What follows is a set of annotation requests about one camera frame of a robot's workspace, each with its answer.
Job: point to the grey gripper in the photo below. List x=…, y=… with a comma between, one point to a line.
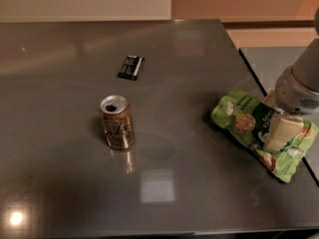
x=293, y=93

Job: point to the green rice chip bag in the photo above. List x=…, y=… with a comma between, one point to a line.
x=248, y=120

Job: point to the black rxbar chocolate bar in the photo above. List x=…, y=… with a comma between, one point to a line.
x=131, y=67

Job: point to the brown soda can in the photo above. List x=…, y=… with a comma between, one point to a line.
x=117, y=121

